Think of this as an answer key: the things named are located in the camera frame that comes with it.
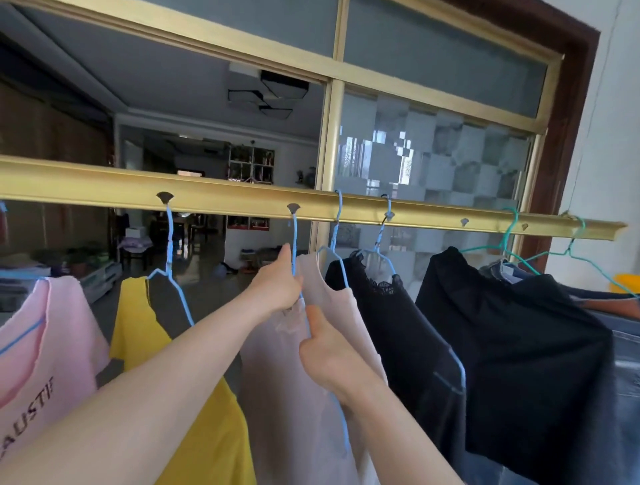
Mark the person's right hand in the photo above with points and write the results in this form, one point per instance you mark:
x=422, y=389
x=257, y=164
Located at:
x=335, y=360

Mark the person's left hand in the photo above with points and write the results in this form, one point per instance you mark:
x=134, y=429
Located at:
x=275, y=290

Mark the sheer white lace-collar shirt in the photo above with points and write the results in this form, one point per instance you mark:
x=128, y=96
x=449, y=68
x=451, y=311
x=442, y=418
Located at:
x=280, y=399

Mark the black sheer blouse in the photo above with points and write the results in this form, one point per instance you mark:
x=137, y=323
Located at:
x=400, y=340

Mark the mustard yellow t-shirt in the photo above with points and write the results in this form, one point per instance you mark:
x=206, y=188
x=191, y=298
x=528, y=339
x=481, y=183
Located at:
x=210, y=439

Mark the black shorts with logo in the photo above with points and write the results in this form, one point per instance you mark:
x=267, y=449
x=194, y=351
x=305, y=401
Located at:
x=525, y=360

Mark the gold clothes rail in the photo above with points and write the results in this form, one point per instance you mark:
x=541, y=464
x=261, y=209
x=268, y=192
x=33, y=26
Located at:
x=100, y=187

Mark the pink t-shirt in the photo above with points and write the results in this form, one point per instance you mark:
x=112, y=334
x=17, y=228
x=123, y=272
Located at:
x=50, y=360

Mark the person's right forearm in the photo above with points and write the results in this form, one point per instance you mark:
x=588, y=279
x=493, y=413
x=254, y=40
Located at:
x=400, y=439

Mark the person's left forearm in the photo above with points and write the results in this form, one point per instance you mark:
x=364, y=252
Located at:
x=125, y=399

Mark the white low cabinet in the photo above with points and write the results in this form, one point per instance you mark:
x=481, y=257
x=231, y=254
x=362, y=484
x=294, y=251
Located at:
x=102, y=280

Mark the gold framed glass door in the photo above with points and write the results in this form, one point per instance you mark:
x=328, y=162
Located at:
x=330, y=125

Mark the ceiling lamp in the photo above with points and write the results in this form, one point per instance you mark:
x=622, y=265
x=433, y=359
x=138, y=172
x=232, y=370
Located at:
x=270, y=92

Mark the yellow plastic bucket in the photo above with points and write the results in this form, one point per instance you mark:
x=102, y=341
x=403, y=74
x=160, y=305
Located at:
x=627, y=284

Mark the indoor wall shelf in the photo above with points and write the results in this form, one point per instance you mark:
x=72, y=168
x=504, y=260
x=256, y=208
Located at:
x=252, y=162

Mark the brown door frame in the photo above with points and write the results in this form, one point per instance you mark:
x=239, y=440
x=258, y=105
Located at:
x=575, y=100

